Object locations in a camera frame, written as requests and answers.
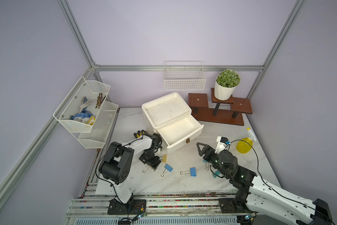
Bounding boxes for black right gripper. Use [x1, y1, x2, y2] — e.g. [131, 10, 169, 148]
[197, 142, 229, 177]

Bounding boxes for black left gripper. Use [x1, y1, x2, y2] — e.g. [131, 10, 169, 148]
[139, 148, 161, 170]

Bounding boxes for blue binder clip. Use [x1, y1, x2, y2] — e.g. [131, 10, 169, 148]
[161, 164, 173, 177]
[180, 167, 197, 177]

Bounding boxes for white top drawer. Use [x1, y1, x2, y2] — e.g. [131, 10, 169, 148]
[157, 115, 204, 153]

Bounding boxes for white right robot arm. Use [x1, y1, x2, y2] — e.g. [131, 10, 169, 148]
[196, 142, 334, 225]

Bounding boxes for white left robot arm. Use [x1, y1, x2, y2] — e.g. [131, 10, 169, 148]
[95, 130, 162, 204]

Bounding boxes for teal binder clip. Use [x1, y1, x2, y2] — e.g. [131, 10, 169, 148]
[213, 171, 224, 178]
[203, 160, 210, 171]

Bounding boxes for white three-drawer cabinet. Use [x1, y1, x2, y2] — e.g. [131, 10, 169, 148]
[142, 92, 191, 133]

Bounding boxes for yellow black work glove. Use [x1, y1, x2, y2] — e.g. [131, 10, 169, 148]
[134, 130, 148, 138]

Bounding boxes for yellow spray bottle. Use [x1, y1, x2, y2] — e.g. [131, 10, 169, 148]
[237, 128, 257, 154]

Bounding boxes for brown wooden stepped shelf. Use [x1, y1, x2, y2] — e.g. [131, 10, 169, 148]
[189, 88, 253, 126]

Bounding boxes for white mesh lower bin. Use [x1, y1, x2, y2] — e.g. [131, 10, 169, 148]
[77, 101, 119, 149]

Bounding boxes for white mesh bin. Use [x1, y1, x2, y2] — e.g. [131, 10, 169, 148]
[77, 101, 119, 149]
[53, 77, 111, 133]

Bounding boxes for green plant in white pot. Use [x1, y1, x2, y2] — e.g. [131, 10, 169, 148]
[214, 69, 241, 101]

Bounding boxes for brown wooden clothespins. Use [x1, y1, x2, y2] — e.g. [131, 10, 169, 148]
[95, 92, 106, 109]

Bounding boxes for blue white cloth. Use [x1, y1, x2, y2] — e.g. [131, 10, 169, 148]
[69, 97, 96, 126]

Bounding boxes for white mesh upper bin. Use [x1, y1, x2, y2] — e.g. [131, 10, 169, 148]
[53, 77, 111, 133]

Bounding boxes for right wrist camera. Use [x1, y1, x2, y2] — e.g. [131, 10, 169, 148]
[215, 136, 230, 154]

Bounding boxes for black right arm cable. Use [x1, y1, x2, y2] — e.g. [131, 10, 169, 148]
[226, 139, 335, 218]

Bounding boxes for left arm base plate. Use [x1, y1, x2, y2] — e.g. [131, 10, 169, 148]
[107, 199, 147, 215]

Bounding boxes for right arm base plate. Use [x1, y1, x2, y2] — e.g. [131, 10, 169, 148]
[219, 194, 253, 213]

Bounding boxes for white wire wall basket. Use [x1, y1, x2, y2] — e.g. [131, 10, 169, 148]
[164, 61, 206, 91]

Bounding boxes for aluminium frame rail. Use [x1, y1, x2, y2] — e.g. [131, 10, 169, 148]
[95, 65, 264, 72]

